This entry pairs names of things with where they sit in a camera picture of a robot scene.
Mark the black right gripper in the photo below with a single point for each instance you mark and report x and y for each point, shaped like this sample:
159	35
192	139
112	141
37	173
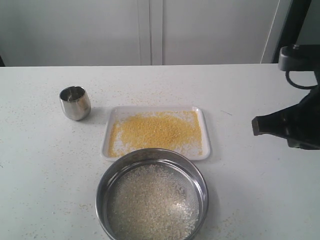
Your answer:
299	123

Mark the yellow millet grains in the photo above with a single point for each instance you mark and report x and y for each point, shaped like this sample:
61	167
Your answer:
178	131

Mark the round stainless steel sieve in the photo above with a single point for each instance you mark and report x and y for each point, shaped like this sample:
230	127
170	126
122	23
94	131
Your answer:
150	156

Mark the white rice grains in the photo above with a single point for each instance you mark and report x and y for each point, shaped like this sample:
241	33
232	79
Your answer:
153	202

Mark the stainless steel cup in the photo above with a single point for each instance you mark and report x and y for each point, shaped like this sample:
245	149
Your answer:
75	103

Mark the white plastic tray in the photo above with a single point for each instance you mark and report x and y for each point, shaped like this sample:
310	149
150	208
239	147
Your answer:
125	111

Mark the white cabinet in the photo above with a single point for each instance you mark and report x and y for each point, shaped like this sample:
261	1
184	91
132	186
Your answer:
140	32

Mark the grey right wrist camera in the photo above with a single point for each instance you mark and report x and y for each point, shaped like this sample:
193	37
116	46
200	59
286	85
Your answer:
299	58

